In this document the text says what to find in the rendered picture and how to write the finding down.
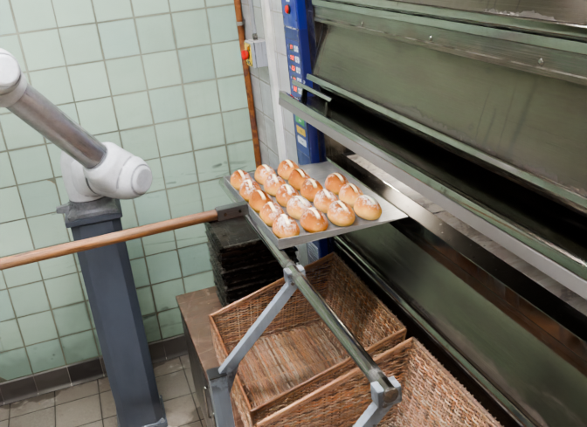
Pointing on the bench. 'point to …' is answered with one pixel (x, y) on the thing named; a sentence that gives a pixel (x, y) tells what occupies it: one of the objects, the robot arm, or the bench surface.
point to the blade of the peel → (320, 172)
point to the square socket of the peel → (231, 210)
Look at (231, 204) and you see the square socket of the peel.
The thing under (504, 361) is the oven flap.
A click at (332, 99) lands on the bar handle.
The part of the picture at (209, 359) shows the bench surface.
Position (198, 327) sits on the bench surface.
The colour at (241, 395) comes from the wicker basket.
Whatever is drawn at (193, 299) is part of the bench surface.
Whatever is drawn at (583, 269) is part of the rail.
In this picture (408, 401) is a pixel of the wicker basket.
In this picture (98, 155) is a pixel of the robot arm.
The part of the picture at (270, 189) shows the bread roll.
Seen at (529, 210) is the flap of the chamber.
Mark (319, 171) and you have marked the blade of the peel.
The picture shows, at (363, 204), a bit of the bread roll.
